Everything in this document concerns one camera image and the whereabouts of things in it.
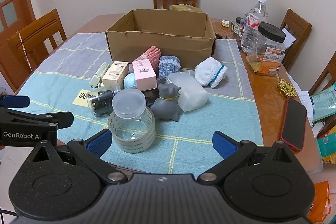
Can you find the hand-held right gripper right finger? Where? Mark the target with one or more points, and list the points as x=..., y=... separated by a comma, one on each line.
x=223, y=144

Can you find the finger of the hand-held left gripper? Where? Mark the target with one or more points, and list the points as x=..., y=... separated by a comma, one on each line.
x=39, y=117
x=14, y=101

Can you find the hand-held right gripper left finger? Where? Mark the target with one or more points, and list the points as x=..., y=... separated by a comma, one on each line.
x=101, y=142

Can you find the clear plastic jar with lid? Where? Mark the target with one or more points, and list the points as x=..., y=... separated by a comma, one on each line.
x=128, y=102

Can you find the translucent plastic container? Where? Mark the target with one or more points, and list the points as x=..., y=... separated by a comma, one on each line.
x=190, y=92

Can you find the light blue toy figure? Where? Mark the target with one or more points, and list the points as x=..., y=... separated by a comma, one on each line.
x=130, y=81

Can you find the green and white carton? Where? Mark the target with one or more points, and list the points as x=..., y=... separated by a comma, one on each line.
x=99, y=74

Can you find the grey cat figurine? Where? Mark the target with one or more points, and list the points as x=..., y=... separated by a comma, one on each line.
x=165, y=106

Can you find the white carton with black print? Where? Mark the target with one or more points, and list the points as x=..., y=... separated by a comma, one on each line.
x=115, y=73

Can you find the white sock roll blue trim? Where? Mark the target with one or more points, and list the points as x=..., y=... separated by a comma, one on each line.
x=208, y=70

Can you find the pink carton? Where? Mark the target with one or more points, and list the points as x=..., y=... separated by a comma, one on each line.
x=144, y=75

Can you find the blue knit sock roll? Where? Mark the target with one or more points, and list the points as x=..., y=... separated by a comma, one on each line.
x=169, y=65

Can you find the pink knit sock roll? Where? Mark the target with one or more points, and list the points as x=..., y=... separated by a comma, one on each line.
x=151, y=54

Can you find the brown cardboard box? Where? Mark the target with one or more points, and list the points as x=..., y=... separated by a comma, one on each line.
x=157, y=48

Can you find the clear tape roll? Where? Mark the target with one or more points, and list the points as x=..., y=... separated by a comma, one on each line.
x=132, y=137

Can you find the glass jar of black clips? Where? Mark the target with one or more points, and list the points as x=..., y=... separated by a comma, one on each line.
x=101, y=102

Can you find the yellow paper label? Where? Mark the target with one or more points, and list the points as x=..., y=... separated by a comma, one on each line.
x=80, y=97

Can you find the blue checked tablecloth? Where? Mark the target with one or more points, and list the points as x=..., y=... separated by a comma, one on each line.
x=65, y=61

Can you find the phone in red case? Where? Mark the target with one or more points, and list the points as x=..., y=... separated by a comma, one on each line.
x=293, y=124

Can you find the gold ornament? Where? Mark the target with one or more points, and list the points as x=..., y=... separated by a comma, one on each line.
x=286, y=87

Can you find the plastic jar with black lid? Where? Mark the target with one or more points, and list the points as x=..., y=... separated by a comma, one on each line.
x=267, y=48

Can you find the teal packet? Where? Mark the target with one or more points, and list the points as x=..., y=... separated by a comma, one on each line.
x=324, y=103

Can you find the orange bag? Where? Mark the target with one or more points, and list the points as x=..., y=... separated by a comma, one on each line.
x=321, y=200

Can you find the small dark-lid jar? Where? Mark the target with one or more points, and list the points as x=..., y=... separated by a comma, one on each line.
x=237, y=26

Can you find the small yellow box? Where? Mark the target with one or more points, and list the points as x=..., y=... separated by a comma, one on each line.
x=225, y=23

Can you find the clear water bottle red label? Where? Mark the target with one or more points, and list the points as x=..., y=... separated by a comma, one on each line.
x=253, y=24

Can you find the white paper sheets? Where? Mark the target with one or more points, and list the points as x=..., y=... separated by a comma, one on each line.
x=288, y=39

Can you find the brown paper package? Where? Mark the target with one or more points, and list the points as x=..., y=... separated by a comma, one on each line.
x=185, y=7

